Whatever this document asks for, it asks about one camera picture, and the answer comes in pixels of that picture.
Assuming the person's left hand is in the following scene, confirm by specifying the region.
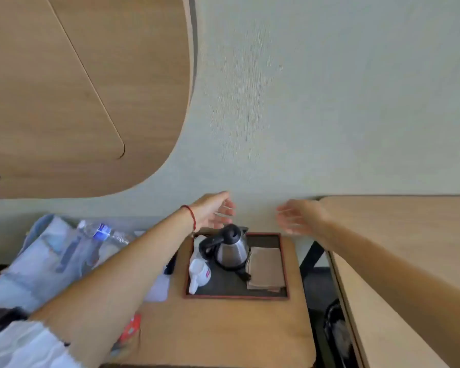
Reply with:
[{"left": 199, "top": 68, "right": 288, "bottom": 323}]
[{"left": 184, "top": 191, "right": 237, "bottom": 231}]

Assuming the person's right hand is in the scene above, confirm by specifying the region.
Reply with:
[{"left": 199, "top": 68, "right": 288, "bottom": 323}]
[{"left": 276, "top": 199, "right": 332, "bottom": 239}]

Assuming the person's right forearm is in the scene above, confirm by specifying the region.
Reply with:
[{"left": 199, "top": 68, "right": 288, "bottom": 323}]
[{"left": 322, "top": 211, "right": 460, "bottom": 359}]

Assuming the person's left forearm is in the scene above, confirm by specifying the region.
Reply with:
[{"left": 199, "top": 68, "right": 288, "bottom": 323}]
[{"left": 30, "top": 206, "right": 197, "bottom": 368}]

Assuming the black table leg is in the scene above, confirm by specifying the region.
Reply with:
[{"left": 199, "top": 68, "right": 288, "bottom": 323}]
[{"left": 299, "top": 240, "right": 326, "bottom": 281}]

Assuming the stack of brown paper packets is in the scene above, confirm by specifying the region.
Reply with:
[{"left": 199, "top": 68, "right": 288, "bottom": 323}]
[{"left": 246, "top": 247, "right": 286, "bottom": 294}]

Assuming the dark tray with red rim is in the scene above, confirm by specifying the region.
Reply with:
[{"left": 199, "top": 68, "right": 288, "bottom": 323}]
[{"left": 183, "top": 232, "right": 290, "bottom": 301}]

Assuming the wooden desk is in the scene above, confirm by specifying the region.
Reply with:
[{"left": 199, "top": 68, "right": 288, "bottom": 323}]
[{"left": 319, "top": 195, "right": 460, "bottom": 368}]

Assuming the wooden side table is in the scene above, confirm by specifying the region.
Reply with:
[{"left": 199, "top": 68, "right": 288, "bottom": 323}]
[{"left": 103, "top": 230, "right": 317, "bottom": 368}]

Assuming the clear plastic water bottle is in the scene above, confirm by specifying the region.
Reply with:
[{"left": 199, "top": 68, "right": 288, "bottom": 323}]
[{"left": 77, "top": 220, "right": 132, "bottom": 246}]

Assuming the black waste bin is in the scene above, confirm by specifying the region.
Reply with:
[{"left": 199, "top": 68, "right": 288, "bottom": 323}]
[{"left": 324, "top": 299, "right": 360, "bottom": 368}]

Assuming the red snack packet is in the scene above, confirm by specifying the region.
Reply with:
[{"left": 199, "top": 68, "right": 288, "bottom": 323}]
[{"left": 113, "top": 313, "right": 142, "bottom": 355}]

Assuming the red string bracelet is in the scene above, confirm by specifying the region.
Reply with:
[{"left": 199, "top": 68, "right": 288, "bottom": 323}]
[{"left": 180, "top": 205, "right": 197, "bottom": 235}]

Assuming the steel electric kettle black handle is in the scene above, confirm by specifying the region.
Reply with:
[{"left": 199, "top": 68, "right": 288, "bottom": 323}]
[{"left": 198, "top": 224, "right": 251, "bottom": 271}]

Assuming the wooden wall cabinet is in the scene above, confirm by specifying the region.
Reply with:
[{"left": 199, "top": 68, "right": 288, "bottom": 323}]
[{"left": 0, "top": 0, "right": 198, "bottom": 200}]

